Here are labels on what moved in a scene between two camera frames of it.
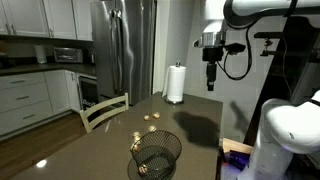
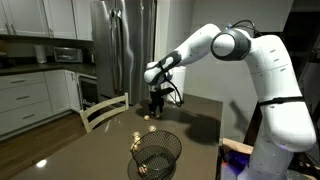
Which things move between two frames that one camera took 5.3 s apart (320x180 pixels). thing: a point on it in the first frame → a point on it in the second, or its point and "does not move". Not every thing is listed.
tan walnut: [137, 135] does not move
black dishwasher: [88, 90] does not move
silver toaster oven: [68, 55] does not move
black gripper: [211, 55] → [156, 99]
